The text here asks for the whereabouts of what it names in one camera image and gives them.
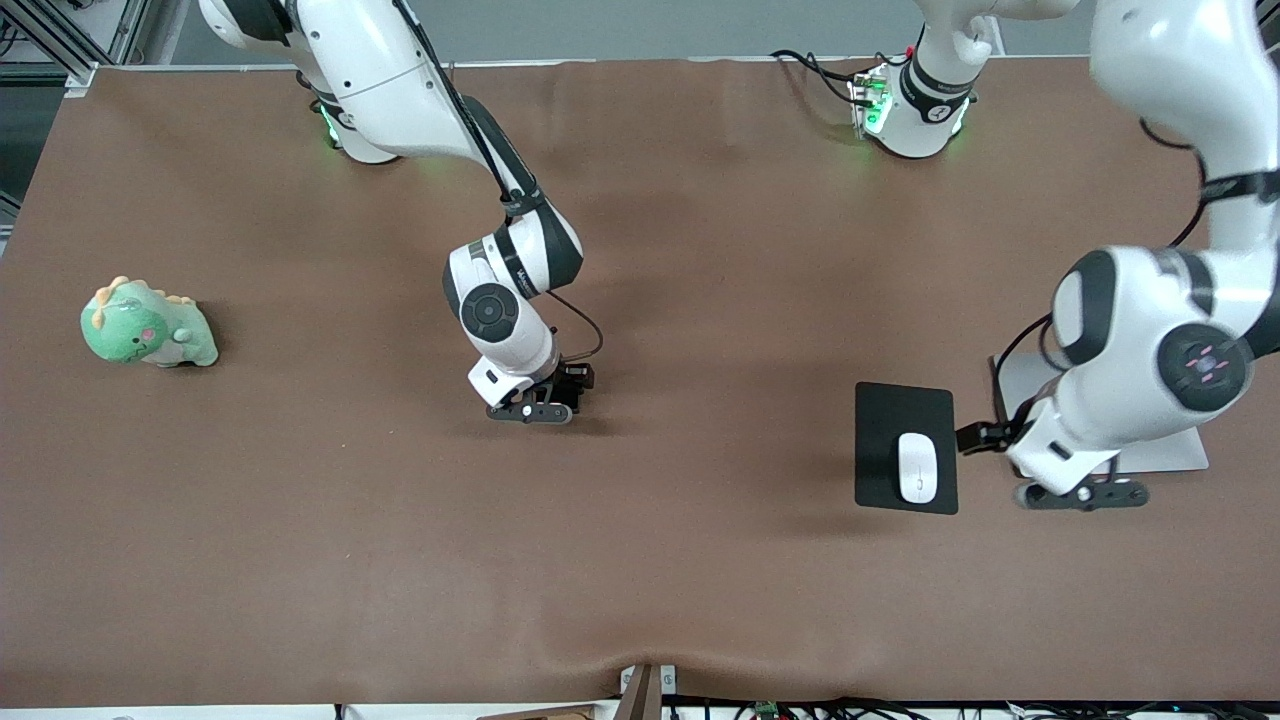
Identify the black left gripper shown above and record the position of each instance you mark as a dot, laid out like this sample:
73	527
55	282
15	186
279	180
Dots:
988	436

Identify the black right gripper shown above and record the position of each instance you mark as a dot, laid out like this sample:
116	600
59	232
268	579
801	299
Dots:
572	382

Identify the black mouse pad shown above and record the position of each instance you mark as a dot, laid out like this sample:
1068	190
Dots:
875	440

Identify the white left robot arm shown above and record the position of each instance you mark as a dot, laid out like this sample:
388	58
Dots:
1150	330

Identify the brown table cover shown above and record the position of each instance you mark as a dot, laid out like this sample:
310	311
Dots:
640	560

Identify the aluminium frame post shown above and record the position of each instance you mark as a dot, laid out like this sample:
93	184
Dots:
90	72

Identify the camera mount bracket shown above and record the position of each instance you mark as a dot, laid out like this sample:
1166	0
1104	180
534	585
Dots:
645	695

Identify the silver laptop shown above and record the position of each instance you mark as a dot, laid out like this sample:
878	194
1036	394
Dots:
1175	455

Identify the green dinosaur plush toy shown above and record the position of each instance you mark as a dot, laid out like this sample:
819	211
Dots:
140	330

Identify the white computer mouse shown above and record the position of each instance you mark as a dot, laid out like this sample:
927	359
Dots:
917	468

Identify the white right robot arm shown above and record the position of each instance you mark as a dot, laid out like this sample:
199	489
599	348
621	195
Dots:
380	80

